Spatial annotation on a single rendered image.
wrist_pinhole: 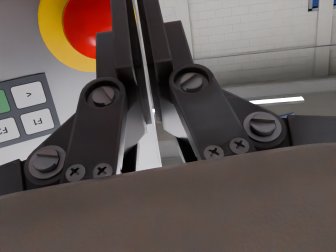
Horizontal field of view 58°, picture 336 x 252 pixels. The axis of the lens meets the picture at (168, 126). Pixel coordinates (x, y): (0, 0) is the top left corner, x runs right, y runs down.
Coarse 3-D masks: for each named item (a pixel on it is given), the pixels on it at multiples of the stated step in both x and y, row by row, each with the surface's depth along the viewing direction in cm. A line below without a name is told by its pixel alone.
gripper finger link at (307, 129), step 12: (288, 120) 8; (300, 120) 8; (312, 120) 8; (324, 120) 8; (288, 132) 8; (300, 132) 8; (312, 132) 8; (324, 132) 8; (288, 144) 8; (300, 144) 7
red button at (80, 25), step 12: (72, 0) 16; (84, 0) 16; (96, 0) 16; (108, 0) 16; (72, 12) 16; (84, 12) 16; (96, 12) 16; (108, 12) 16; (72, 24) 16; (84, 24) 16; (96, 24) 16; (108, 24) 16; (72, 36) 16; (84, 36) 16; (84, 48) 17
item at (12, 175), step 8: (16, 160) 8; (24, 160) 8; (0, 168) 8; (8, 168) 8; (16, 168) 8; (0, 176) 8; (8, 176) 8; (16, 176) 8; (24, 176) 8; (0, 184) 7; (8, 184) 7; (16, 184) 7; (24, 184) 8; (32, 184) 8; (0, 192) 7; (8, 192) 7
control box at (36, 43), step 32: (0, 0) 16; (32, 0) 17; (64, 0) 18; (0, 32) 17; (32, 32) 18; (0, 64) 17; (32, 64) 18; (64, 64) 19; (64, 96) 20; (0, 160) 19; (160, 160) 25
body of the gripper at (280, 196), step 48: (48, 192) 6; (96, 192) 6; (144, 192) 5; (192, 192) 5; (240, 192) 5; (288, 192) 5; (0, 240) 5; (48, 240) 5; (96, 240) 5; (144, 240) 5; (192, 240) 5; (240, 240) 5; (288, 240) 5
